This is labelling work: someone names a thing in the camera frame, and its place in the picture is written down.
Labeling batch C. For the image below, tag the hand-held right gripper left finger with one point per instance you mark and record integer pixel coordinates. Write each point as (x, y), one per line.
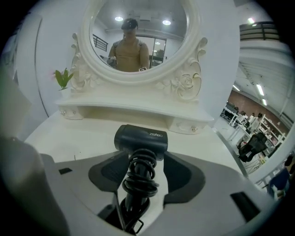
(78, 184)

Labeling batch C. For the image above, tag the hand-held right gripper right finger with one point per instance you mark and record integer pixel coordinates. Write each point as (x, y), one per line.
(219, 196)

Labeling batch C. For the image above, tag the white dressing table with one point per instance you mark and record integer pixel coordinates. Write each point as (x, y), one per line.
(92, 138)

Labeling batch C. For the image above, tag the black hair dryer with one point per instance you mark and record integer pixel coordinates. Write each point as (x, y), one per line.
(138, 138)

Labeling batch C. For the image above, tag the black office chair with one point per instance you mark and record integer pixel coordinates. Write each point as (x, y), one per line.
(253, 147)

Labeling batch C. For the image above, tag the blue cloth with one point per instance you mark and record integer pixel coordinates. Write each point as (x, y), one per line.
(279, 182)

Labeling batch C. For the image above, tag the white office desk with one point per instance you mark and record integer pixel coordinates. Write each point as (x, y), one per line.
(237, 124)

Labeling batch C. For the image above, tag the white shelving rack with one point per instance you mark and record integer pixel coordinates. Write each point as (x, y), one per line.
(275, 133)

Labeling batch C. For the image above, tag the small pink flower plant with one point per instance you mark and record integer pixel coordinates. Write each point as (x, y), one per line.
(63, 79)

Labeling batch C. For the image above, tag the oval white framed mirror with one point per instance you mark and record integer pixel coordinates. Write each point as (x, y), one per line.
(138, 78)

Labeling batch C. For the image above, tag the black metal railing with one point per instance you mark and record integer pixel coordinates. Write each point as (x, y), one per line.
(258, 32)

